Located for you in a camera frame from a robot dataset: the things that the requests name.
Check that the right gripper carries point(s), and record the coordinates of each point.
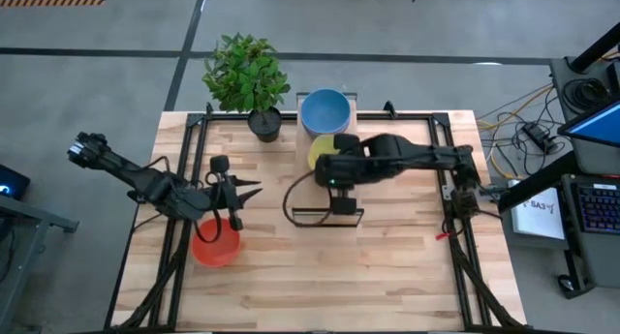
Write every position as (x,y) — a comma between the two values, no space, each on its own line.
(339,169)

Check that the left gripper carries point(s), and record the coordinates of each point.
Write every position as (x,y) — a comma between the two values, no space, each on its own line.
(220,196)

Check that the yellow plastic bowl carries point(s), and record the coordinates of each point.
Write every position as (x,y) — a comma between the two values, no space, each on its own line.
(320,150)

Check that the blue plastic bowl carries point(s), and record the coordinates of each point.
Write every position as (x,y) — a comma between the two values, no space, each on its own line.
(324,111)

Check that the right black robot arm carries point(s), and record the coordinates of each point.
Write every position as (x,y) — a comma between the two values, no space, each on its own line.
(421,157)

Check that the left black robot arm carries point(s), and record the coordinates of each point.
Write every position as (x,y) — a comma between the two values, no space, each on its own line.
(140,179)

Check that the black-framed wooden shelf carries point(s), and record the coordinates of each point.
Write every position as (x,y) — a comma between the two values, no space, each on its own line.
(302,193)

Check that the black plant pot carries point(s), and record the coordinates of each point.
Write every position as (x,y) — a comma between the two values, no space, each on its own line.
(265,126)

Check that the orange plastic bowl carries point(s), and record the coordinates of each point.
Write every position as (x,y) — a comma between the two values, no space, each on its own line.
(215,252)

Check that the green leafy plant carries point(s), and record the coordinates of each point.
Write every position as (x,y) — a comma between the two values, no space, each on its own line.
(247,72)

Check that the red tag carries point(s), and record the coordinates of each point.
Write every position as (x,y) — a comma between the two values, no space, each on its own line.
(442,235)

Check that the black power adapter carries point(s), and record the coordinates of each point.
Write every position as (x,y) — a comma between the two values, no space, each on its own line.
(538,136)

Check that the white labelled box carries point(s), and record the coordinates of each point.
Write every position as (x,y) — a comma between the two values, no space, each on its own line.
(537,218)

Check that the grey metal stand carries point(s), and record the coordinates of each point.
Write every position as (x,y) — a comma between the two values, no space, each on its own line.
(29,218)

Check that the black device with blue light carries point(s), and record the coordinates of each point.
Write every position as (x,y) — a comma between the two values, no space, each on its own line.
(12,181)

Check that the black computer mouse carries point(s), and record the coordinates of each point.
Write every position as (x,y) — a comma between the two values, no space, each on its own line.
(565,282)

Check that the laptop with blue screen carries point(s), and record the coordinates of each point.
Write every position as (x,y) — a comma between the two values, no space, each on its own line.
(596,126)

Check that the backlit black keyboard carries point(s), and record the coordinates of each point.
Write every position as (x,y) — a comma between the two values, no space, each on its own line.
(600,208)

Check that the grey equipment cart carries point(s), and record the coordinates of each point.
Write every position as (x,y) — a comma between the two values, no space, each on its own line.
(596,261)

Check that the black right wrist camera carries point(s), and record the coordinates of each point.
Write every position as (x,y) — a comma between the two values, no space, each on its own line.
(345,202)

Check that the black aluminium table frame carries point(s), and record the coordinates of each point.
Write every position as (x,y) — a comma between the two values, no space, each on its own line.
(198,145)

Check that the silver metal bracket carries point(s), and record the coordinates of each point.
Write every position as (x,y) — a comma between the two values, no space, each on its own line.
(446,192)

